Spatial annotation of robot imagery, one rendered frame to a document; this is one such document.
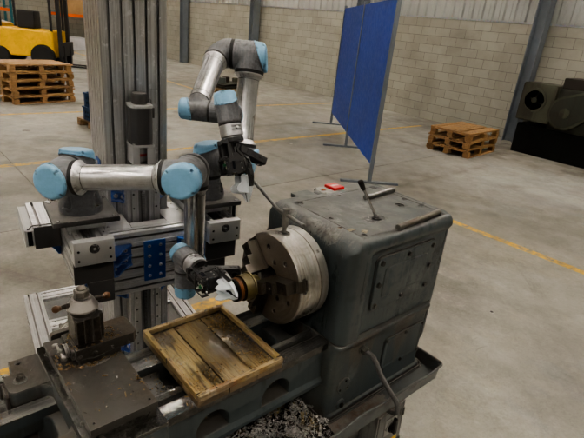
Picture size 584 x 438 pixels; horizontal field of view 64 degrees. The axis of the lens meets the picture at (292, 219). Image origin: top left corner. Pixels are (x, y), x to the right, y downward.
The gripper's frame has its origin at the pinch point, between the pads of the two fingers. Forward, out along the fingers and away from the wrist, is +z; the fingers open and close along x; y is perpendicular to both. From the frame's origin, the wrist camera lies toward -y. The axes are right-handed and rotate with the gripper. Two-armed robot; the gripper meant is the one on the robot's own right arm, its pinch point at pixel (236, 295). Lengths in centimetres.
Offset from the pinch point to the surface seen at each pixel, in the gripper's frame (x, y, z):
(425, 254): 4, -73, 16
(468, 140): -76, -698, -324
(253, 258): 6.5, -10.7, -7.5
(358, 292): -0.6, -35.7, 17.7
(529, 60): 61, -970, -382
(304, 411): -49, -24, 13
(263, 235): 13.4, -14.9, -8.3
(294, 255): 12.4, -16.4, 5.8
